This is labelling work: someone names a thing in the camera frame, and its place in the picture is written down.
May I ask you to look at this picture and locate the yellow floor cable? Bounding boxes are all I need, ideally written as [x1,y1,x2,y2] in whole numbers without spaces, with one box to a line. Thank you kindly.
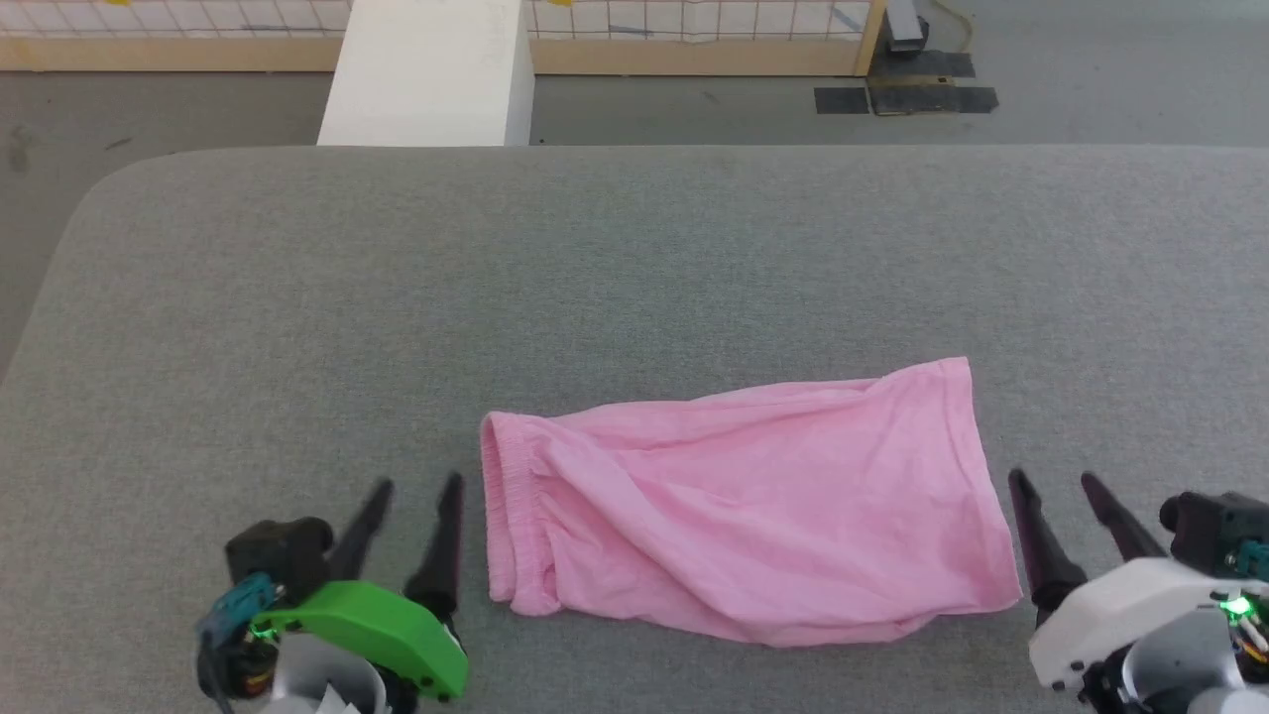
[932,0,975,53]

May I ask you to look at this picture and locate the white box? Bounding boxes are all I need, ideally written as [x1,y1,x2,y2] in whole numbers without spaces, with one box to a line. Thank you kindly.
[316,0,537,149]

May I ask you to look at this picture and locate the pink shorts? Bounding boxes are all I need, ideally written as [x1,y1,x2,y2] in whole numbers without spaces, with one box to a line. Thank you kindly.
[480,356,1023,649]

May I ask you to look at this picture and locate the lemon print partition panel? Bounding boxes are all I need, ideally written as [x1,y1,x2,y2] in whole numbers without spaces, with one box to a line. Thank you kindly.
[0,0,887,78]

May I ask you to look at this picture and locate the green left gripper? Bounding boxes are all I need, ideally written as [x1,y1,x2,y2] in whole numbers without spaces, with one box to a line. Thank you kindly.
[196,471,470,703]

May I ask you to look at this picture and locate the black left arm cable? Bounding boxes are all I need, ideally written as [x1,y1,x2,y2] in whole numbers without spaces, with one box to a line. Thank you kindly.
[195,572,281,714]

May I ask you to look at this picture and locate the grey metal stand foot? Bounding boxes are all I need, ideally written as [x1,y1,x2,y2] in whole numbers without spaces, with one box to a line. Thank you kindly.
[884,0,931,54]

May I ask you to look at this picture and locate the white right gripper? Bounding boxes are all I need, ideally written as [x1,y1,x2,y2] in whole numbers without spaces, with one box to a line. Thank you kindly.
[1007,467,1268,693]

